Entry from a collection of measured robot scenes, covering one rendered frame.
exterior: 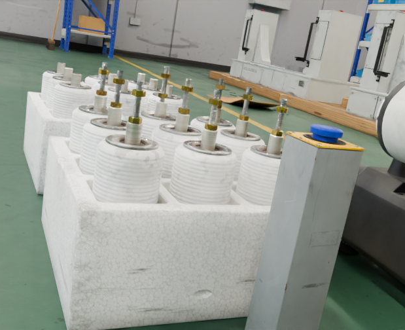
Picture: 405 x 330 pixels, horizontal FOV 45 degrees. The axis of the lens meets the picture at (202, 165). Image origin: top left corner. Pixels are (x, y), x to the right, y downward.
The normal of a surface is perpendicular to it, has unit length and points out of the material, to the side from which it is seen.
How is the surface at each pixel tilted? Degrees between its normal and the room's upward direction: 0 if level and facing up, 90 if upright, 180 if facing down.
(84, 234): 90
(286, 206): 90
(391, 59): 90
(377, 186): 45
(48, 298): 0
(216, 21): 90
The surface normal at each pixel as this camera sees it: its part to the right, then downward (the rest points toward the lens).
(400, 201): -0.55, -0.71
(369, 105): -0.93, -0.06
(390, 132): -0.94, 0.21
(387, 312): 0.16, -0.96
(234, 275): 0.38, 0.29
